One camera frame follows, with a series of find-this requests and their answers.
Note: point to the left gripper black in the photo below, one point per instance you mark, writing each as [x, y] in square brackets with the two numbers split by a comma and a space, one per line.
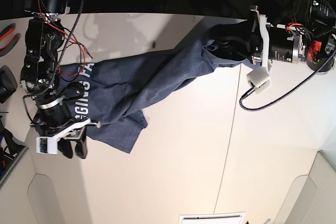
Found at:
[283, 45]

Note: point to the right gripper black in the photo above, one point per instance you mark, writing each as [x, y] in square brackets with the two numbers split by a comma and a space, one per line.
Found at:
[54, 122]

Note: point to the blue grey t-shirt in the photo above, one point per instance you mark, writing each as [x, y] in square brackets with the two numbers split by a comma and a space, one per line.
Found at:
[117, 90]

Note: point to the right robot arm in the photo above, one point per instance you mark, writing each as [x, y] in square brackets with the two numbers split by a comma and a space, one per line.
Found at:
[46, 41]

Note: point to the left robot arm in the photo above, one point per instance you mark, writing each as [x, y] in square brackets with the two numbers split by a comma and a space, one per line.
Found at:
[303, 31]

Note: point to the black round object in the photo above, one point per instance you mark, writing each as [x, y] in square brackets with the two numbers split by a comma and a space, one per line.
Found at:
[8, 84]

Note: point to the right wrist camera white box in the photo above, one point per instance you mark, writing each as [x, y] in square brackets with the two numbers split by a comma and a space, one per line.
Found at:
[46, 145]

